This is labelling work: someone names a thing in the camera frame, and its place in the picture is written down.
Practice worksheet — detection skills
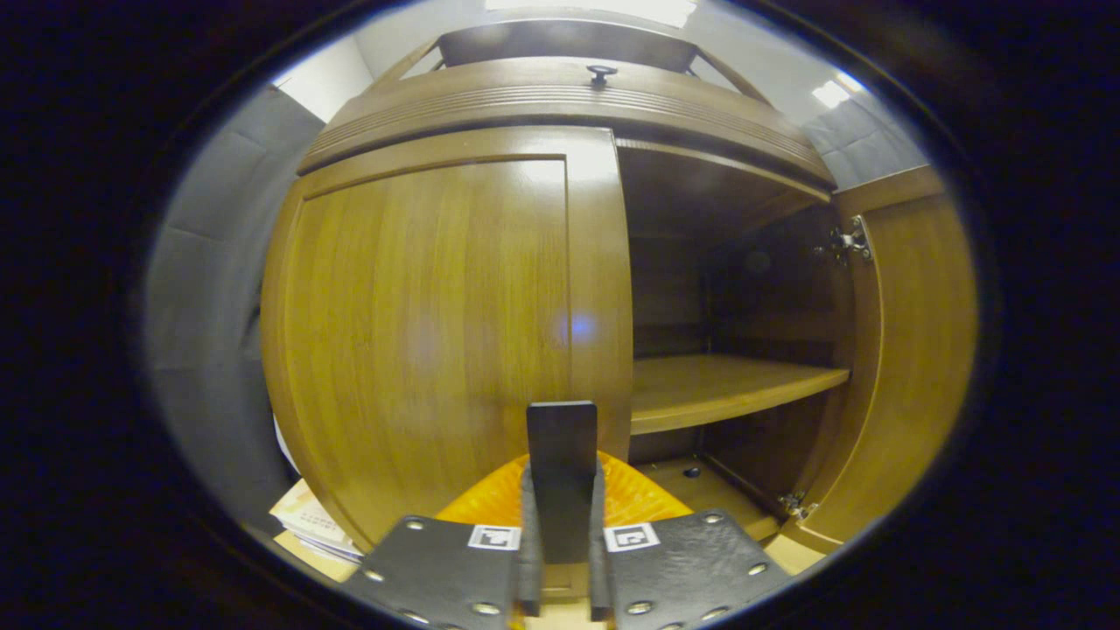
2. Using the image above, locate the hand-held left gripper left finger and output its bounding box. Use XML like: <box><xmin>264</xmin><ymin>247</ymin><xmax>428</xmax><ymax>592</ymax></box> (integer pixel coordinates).
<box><xmin>339</xmin><ymin>452</ymin><xmax>545</xmax><ymax>630</ymax></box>

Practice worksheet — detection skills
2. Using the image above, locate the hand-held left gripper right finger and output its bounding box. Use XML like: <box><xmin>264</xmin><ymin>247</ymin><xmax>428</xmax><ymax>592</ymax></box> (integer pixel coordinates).
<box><xmin>588</xmin><ymin>452</ymin><xmax>793</xmax><ymax>630</ymax></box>

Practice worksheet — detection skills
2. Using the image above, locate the black door handle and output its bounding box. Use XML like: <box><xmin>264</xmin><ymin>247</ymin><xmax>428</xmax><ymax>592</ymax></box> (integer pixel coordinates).
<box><xmin>527</xmin><ymin>401</ymin><xmax>599</xmax><ymax>565</ymax></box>

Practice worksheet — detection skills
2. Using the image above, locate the wooden cabinet door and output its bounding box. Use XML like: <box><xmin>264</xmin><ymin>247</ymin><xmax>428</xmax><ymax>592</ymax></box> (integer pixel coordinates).
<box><xmin>261</xmin><ymin>125</ymin><xmax>634</xmax><ymax>552</ymax></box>
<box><xmin>783</xmin><ymin>166</ymin><xmax>979</xmax><ymax>554</ymax></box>

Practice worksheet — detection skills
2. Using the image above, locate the wooden double-door shoe cabinet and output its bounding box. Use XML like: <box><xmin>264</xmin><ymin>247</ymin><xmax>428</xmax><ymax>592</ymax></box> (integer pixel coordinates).
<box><xmin>261</xmin><ymin>17</ymin><xmax>979</xmax><ymax>561</ymax></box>

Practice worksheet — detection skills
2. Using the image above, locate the wooden cabinet drawer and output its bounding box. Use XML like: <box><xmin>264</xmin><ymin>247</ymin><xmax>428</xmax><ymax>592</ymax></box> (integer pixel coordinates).
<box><xmin>297</xmin><ymin>57</ymin><xmax>837</xmax><ymax>189</ymax></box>

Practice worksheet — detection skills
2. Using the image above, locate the stack of books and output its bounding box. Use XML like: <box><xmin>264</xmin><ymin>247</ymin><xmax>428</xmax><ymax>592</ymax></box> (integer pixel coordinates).
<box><xmin>269</xmin><ymin>479</ymin><xmax>364</xmax><ymax>565</ymax></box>

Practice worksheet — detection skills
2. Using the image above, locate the wooden inner shelf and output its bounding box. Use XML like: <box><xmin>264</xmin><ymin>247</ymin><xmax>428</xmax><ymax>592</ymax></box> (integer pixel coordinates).
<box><xmin>630</xmin><ymin>354</ymin><xmax>851</xmax><ymax>436</ymax></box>

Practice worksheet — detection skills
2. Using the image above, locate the small ceiling light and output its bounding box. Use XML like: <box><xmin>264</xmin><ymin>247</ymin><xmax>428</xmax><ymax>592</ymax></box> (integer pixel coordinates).
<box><xmin>811</xmin><ymin>70</ymin><xmax>869</xmax><ymax>110</ymax></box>

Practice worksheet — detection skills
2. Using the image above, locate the large ceiling light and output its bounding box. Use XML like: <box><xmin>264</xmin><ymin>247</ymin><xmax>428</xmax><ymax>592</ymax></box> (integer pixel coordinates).
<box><xmin>486</xmin><ymin>0</ymin><xmax>698</xmax><ymax>27</ymax></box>

